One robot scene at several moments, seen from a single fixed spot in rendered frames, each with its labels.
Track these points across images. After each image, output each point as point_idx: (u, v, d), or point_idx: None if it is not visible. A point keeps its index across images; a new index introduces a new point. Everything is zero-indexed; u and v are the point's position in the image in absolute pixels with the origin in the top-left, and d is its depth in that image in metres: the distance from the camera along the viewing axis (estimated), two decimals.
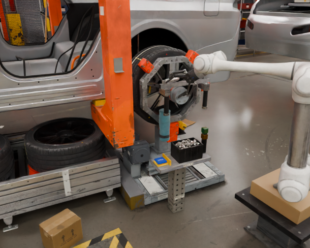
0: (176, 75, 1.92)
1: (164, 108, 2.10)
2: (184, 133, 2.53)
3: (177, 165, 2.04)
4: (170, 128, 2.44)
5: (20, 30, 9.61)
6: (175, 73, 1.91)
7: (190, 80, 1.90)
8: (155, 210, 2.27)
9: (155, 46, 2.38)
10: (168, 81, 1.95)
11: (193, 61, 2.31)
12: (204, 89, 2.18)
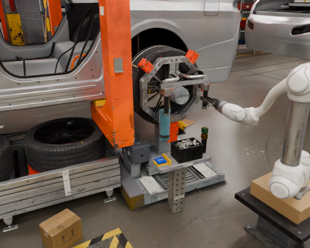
0: (213, 99, 2.19)
1: (164, 108, 2.10)
2: (184, 133, 2.53)
3: (177, 165, 2.04)
4: (170, 128, 2.44)
5: (20, 30, 9.61)
6: (216, 98, 2.19)
7: (215, 102, 2.10)
8: (155, 210, 2.27)
9: (148, 48, 2.36)
10: None
11: (193, 61, 2.31)
12: (204, 89, 2.18)
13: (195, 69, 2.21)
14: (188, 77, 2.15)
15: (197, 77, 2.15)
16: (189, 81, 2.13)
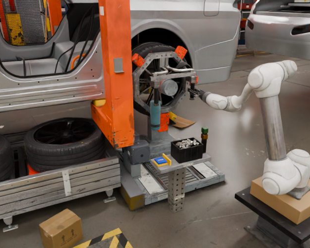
0: (200, 90, 2.39)
1: (154, 98, 2.30)
2: (174, 123, 2.72)
3: (177, 165, 2.04)
4: (161, 118, 2.64)
5: (20, 30, 9.61)
6: (202, 90, 2.39)
7: (201, 92, 2.30)
8: (155, 210, 2.27)
9: (140, 45, 2.55)
10: None
11: (181, 56, 2.50)
12: (191, 82, 2.38)
13: (183, 63, 2.41)
14: (176, 71, 2.35)
15: (184, 71, 2.35)
16: (177, 74, 2.33)
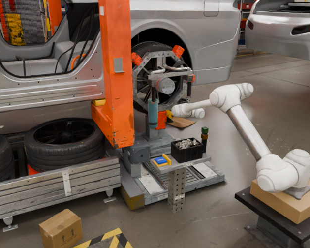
0: (181, 100, 2.72)
1: (151, 96, 2.34)
2: (171, 121, 2.77)
3: (177, 165, 2.04)
4: (159, 116, 2.68)
5: (20, 30, 9.61)
6: (182, 99, 2.72)
7: None
8: (155, 210, 2.27)
9: (139, 44, 2.60)
10: None
11: (178, 55, 2.54)
12: (188, 80, 2.42)
13: (180, 62, 2.45)
14: (173, 69, 2.39)
15: (181, 70, 2.39)
16: (174, 73, 2.37)
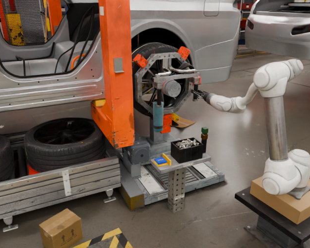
0: (203, 91, 2.36)
1: (157, 99, 2.27)
2: (176, 124, 2.69)
3: (177, 165, 2.04)
4: (164, 120, 2.61)
5: (20, 30, 9.61)
6: (205, 91, 2.36)
7: (204, 94, 2.27)
8: (155, 210, 2.27)
9: (143, 45, 2.53)
10: None
11: (184, 56, 2.47)
12: (195, 83, 2.35)
13: (186, 64, 2.38)
14: (180, 72, 2.32)
15: (187, 72, 2.32)
16: (180, 75, 2.30)
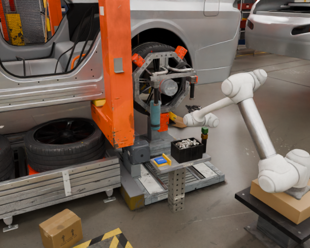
0: (192, 107, 2.57)
1: (154, 98, 2.30)
2: (174, 123, 2.72)
3: (177, 165, 2.04)
4: (161, 118, 2.64)
5: (20, 30, 9.61)
6: (194, 105, 2.56)
7: None
8: (155, 210, 2.27)
9: (141, 45, 2.56)
10: (187, 105, 2.62)
11: (181, 56, 2.50)
12: (191, 82, 2.38)
13: (183, 63, 2.41)
14: (176, 71, 2.35)
15: (184, 71, 2.35)
16: (177, 74, 2.33)
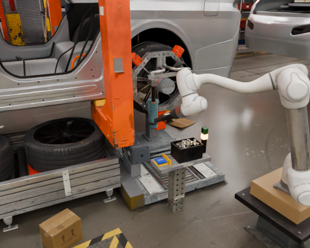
0: None
1: (151, 96, 2.34)
2: (171, 121, 2.77)
3: (177, 165, 2.04)
4: None
5: (20, 30, 9.61)
6: None
7: (170, 111, 1.91)
8: (155, 210, 2.27)
9: (139, 44, 2.60)
10: (157, 118, 2.03)
11: (178, 55, 2.54)
12: None
13: (180, 62, 2.45)
14: (173, 69, 2.39)
15: (181, 70, 2.39)
16: (174, 73, 2.37)
